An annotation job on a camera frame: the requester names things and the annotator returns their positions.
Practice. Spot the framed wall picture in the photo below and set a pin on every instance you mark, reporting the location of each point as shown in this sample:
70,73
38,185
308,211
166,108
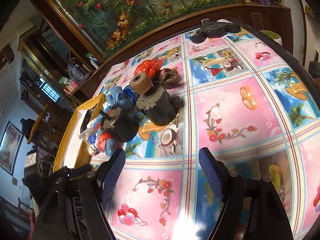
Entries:
10,145

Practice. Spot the yellow cardboard tray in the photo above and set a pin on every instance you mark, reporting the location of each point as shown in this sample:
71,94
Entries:
72,151

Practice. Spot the black motor with shaft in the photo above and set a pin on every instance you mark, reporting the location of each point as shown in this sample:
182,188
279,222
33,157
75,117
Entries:
119,124

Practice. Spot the brown knitted scrubber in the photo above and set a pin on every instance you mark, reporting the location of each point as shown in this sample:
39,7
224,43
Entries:
168,78

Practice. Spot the black star-shaped bracket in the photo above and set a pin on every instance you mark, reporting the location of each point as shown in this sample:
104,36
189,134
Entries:
213,29

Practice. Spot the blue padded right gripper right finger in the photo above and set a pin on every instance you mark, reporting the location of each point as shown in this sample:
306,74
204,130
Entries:
221,181

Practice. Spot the flower display cabinet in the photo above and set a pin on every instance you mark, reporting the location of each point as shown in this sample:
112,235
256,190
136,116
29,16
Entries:
103,27

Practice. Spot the black motor with sawtooth disc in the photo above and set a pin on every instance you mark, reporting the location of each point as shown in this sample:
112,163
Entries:
154,101

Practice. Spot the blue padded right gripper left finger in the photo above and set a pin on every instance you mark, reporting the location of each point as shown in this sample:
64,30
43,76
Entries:
108,174

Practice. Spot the colourful patterned tablecloth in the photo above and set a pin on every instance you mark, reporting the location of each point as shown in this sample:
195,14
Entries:
251,104

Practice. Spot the grey kettle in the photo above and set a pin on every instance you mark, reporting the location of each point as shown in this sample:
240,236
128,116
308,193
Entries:
75,73

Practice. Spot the red blue mesh bundle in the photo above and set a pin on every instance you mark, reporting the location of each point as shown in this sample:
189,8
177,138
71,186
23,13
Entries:
102,142

